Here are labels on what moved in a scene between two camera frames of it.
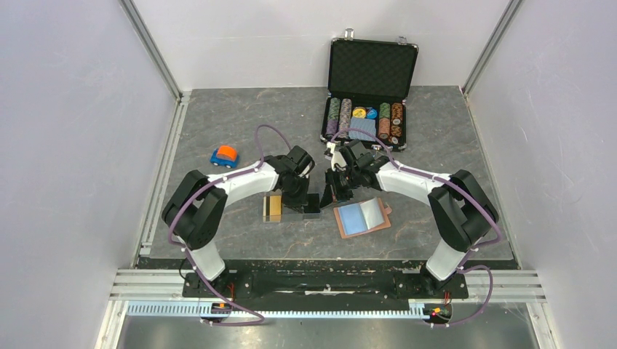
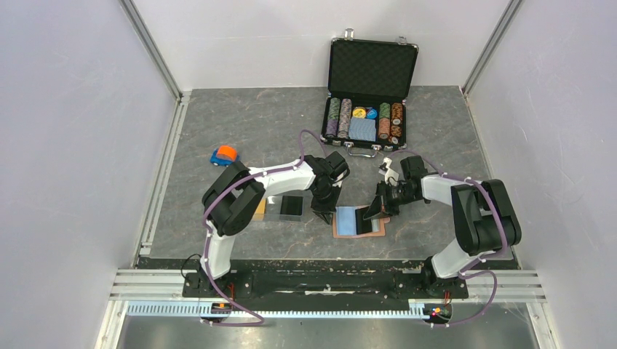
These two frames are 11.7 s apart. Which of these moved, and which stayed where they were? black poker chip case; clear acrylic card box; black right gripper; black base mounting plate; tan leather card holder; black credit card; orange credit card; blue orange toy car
Moved: black right gripper; orange credit card; black credit card; tan leather card holder
Stayed: clear acrylic card box; black poker chip case; blue orange toy car; black base mounting plate
